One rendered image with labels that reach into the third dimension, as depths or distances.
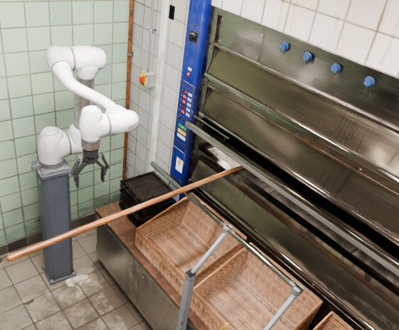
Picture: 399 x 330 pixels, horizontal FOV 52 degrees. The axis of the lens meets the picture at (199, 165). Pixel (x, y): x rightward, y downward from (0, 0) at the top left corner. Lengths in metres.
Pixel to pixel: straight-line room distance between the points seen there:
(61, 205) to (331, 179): 1.79
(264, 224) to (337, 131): 0.80
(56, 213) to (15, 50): 1.09
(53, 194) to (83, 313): 0.91
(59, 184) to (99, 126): 0.98
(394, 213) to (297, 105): 0.68
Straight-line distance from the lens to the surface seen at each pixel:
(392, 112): 1.92
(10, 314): 3.34
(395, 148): 1.95
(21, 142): 3.22
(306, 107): 2.13
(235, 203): 2.67
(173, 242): 2.91
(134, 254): 2.83
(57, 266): 3.36
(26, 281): 3.52
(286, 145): 2.26
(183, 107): 2.79
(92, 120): 1.96
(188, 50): 2.67
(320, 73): 2.08
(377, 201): 2.06
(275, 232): 2.51
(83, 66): 2.43
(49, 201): 2.93
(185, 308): 2.42
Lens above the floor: 2.59
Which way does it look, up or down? 32 degrees down
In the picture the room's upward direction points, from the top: 9 degrees clockwise
